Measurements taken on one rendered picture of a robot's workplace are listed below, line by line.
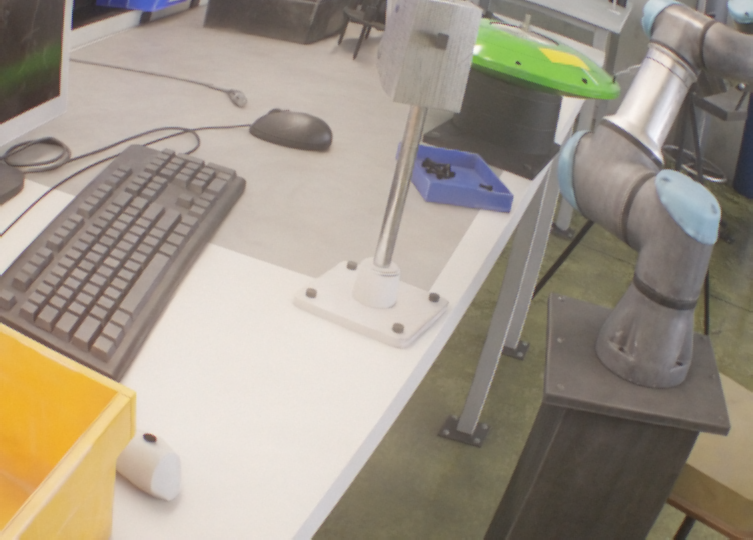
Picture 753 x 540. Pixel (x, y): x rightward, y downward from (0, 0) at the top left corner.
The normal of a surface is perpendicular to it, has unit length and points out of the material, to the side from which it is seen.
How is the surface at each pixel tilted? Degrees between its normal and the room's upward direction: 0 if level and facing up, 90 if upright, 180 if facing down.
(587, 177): 76
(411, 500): 0
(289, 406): 0
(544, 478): 90
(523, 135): 90
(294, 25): 93
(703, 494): 90
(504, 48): 23
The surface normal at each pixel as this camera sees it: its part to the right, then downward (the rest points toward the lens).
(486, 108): -0.51, 0.24
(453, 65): 0.20, 0.44
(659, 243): -0.76, 0.10
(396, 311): 0.22, -0.89
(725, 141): -0.29, 0.33
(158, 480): 0.64, 0.29
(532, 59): 0.18, -0.67
